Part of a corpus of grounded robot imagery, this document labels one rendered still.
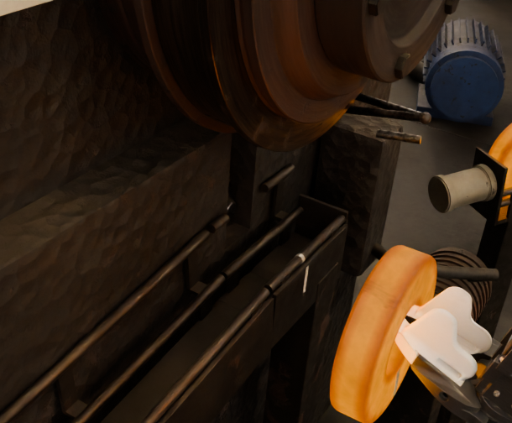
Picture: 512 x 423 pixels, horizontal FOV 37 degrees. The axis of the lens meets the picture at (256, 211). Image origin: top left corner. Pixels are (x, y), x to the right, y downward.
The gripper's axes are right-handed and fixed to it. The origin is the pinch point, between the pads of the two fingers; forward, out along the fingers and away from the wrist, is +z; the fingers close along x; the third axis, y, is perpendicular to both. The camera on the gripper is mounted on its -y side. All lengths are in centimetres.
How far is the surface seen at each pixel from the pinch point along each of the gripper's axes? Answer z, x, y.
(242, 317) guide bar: 13.6, -6.2, -18.0
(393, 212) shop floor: 24, -151, -93
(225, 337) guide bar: 13.4, -2.7, -18.4
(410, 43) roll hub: 13.8, -19.2, 13.7
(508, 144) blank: 2, -62, -10
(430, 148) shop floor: 30, -201, -95
